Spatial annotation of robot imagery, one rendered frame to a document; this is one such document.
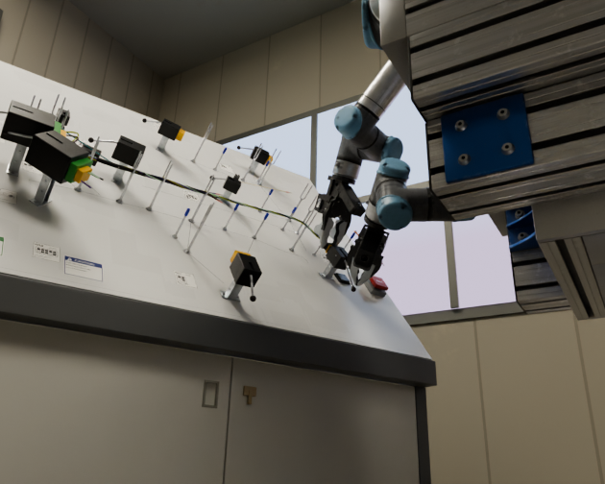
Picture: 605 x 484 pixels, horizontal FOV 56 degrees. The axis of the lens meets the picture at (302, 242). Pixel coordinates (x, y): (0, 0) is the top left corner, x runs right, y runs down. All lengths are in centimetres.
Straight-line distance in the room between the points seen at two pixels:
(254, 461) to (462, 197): 79
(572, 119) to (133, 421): 89
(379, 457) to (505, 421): 114
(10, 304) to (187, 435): 41
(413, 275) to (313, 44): 177
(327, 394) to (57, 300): 65
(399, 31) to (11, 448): 87
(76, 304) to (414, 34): 74
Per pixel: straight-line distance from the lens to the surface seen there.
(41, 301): 110
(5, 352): 111
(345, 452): 141
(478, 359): 260
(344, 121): 147
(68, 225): 129
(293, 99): 370
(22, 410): 111
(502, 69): 64
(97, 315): 112
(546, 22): 66
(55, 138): 129
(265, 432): 128
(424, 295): 272
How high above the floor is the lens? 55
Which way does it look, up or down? 23 degrees up
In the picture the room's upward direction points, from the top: 2 degrees clockwise
